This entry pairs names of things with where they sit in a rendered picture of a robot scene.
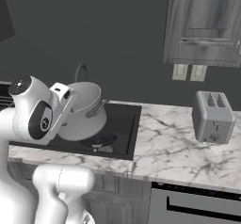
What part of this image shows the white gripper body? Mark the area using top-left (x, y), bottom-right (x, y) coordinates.
top-left (47, 88), bottom-right (80, 140)

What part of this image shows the dark frying pan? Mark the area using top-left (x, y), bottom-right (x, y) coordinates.
top-left (79, 134), bottom-right (119, 153)

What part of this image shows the black stove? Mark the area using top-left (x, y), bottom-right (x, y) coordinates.
top-left (0, 80), bottom-right (15, 110)

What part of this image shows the black sink basin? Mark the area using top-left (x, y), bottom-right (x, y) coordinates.
top-left (8, 101), bottom-right (143, 162)

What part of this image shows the dark curved tap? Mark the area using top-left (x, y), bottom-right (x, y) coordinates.
top-left (73, 63), bottom-right (91, 85)

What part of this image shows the grey wooden base cupboard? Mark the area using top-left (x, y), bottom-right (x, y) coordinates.
top-left (7, 161), bottom-right (153, 224)

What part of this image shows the grey toaster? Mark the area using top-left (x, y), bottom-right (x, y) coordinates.
top-left (191, 90), bottom-right (237, 146)

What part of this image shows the grey dishwasher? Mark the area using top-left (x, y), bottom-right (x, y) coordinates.
top-left (147, 181), bottom-right (241, 224)

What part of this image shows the silver pot with handle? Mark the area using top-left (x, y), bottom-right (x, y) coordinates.
top-left (56, 81), bottom-right (109, 142)

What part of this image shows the white wall socket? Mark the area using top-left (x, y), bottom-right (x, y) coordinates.
top-left (171, 63), bottom-right (189, 82)
top-left (189, 64), bottom-right (208, 83)

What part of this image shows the black dishwasher handle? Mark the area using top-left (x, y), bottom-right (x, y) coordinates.
top-left (166, 195), bottom-right (241, 223)

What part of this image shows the grey wooden wall cupboard door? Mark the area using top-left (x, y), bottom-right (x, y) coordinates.
top-left (162, 0), bottom-right (241, 69)

